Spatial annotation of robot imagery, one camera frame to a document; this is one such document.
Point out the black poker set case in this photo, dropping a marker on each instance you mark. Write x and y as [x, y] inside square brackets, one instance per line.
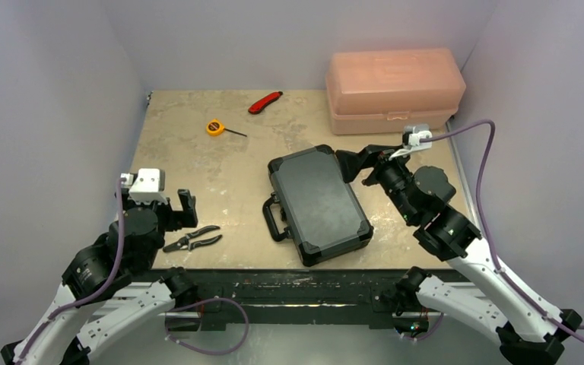
[312, 205]

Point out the red utility knife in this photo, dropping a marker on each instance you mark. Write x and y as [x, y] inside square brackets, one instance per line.
[265, 101]

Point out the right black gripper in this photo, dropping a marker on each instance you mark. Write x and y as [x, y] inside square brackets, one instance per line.
[372, 164]

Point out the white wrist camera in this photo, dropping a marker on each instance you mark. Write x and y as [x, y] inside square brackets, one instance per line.
[145, 187]
[415, 138]

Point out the yellow tape measure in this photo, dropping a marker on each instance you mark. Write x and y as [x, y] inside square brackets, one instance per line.
[215, 128]

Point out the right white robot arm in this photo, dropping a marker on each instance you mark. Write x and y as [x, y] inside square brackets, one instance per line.
[527, 328]

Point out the black table front rail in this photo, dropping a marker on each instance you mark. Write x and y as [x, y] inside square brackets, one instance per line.
[297, 297]

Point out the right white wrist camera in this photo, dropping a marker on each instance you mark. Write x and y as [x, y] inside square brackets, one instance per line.
[415, 138]

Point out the black grey pliers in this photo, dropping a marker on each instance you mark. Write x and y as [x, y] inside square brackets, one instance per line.
[192, 240]

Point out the pink plastic storage box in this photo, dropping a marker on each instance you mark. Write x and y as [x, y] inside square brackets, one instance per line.
[384, 91]

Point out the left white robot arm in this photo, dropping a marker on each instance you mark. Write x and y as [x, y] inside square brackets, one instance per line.
[65, 334]

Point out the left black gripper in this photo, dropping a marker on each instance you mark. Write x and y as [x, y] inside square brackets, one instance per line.
[179, 219]

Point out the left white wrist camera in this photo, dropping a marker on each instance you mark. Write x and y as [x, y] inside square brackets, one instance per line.
[145, 187]

